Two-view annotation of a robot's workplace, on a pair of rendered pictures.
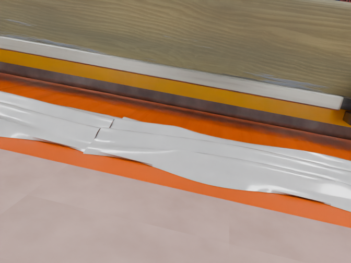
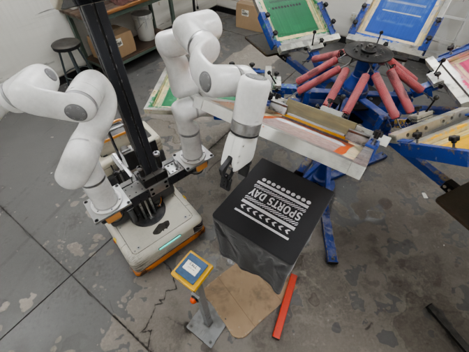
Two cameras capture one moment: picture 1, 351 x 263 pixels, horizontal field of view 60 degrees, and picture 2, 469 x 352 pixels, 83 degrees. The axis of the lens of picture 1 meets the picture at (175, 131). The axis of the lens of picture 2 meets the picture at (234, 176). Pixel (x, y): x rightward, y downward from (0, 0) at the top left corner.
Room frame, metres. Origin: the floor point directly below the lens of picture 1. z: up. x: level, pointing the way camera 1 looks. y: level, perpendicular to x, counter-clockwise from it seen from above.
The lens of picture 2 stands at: (-0.93, -0.05, 2.07)
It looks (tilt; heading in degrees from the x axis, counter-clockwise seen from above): 49 degrees down; 25
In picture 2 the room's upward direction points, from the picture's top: straight up
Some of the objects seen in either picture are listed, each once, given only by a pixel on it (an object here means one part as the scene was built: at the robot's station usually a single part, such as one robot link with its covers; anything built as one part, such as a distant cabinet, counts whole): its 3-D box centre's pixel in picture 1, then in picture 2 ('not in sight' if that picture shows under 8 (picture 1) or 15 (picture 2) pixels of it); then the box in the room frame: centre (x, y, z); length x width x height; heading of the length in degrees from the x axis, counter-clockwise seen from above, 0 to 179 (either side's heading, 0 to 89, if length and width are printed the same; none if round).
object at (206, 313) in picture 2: not in sight; (202, 302); (-0.60, 0.30, 0.48); 0.22 x 0.22 x 0.96; 80
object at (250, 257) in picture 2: not in sight; (248, 256); (-0.35, 0.13, 0.74); 0.45 x 0.03 x 0.43; 80
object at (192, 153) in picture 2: not in sight; (189, 142); (-0.15, 0.54, 1.21); 0.16 x 0.13 x 0.15; 65
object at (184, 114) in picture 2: not in sight; (188, 115); (-0.15, 0.52, 1.37); 0.13 x 0.10 x 0.16; 146
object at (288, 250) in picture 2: not in sight; (275, 202); (-0.12, 0.09, 0.95); 0.48 x 0.44 x 0.01; 170
